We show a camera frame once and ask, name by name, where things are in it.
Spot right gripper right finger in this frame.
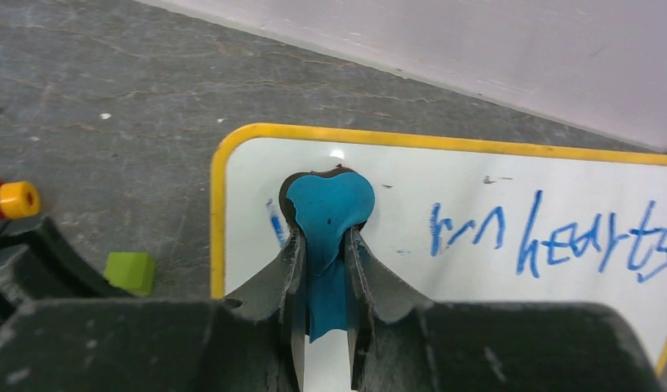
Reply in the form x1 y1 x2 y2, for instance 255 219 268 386
345 228 662 391

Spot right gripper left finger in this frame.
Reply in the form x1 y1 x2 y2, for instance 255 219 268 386
0 232 305 391

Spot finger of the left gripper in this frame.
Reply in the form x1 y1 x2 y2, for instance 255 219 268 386
0 216 133 327

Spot white whiteboard with wooden frame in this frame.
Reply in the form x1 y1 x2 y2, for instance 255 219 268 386
210 123 667 391

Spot blue whiteboard eraser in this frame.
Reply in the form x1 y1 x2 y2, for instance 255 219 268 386
278 167 376 342

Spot colourful toy brick car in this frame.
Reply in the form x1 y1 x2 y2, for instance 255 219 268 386
0 179 42 221

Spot green cube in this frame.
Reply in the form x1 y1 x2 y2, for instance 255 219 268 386
104 252 156 296

